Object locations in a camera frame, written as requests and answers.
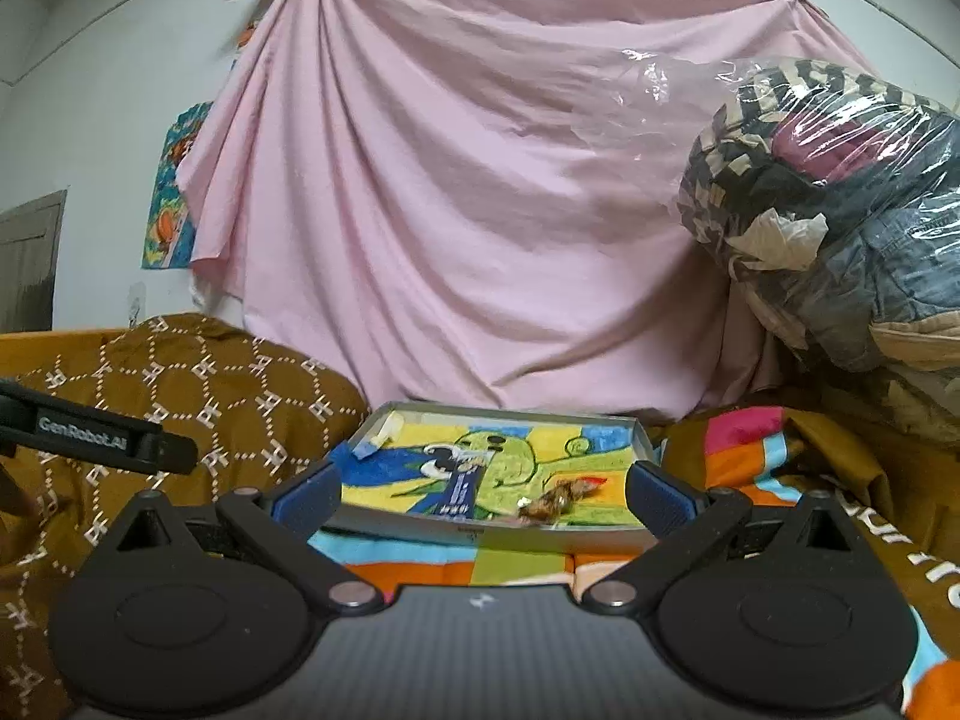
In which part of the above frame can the brown snack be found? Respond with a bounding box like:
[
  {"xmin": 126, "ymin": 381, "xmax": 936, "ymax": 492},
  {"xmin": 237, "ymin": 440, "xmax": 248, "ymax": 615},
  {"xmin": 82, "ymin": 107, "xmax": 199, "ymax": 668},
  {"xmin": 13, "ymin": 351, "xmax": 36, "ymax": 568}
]
[{"xmin": 517, "ymin": 476, "xmax": 605, "ymax": 523}]

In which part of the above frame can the clear bag of clothes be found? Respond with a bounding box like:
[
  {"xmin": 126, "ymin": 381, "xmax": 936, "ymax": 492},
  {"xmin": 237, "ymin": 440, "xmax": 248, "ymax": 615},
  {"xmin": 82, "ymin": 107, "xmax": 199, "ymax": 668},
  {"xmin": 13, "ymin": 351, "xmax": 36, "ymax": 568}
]
[{"xmin": 612, "ymin": 52, "xmax": 958, "ymax": 444}]

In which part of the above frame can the grey tray with drawing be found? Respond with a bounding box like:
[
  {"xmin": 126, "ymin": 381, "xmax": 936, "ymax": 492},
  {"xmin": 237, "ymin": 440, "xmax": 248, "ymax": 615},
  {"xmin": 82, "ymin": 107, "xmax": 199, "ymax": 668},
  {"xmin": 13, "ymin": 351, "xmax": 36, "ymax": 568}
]
[{"xmin": 327, "ymin": 401, "xmax": 654, "ymax": 554}]

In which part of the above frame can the dark wooden door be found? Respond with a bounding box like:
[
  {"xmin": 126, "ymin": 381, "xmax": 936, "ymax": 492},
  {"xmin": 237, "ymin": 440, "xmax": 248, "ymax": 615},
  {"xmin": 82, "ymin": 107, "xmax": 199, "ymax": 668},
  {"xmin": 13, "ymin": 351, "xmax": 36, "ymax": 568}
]
[{"xmin": 0, "ymin": 190, "xmax": 67, "ymax": 333}]

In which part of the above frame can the colourful wall poster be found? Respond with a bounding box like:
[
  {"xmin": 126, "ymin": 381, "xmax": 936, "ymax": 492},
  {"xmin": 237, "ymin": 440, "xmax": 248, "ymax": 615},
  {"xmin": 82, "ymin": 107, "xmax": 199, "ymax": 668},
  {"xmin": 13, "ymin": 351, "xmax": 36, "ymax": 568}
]
[{"xmin": 142, "ymin": 101, "xmax": 213, "ymax": 270}]

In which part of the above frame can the pink hanging cloth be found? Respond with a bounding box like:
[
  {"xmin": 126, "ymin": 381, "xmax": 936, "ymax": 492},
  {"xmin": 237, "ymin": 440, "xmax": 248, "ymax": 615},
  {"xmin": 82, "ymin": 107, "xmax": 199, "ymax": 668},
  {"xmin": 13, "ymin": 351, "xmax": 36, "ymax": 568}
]
[{"xmin": 178, "ymin": 0, "xmax": 866, "ymax": 418}]

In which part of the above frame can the brown PF patterned pillow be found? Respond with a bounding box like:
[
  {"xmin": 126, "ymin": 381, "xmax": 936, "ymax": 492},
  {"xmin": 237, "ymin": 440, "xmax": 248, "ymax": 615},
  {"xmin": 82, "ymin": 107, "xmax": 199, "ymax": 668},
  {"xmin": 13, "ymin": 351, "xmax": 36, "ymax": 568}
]
[{"xmin": 2, "ymin": 314, "xmax": 368, "ymax": 718}]

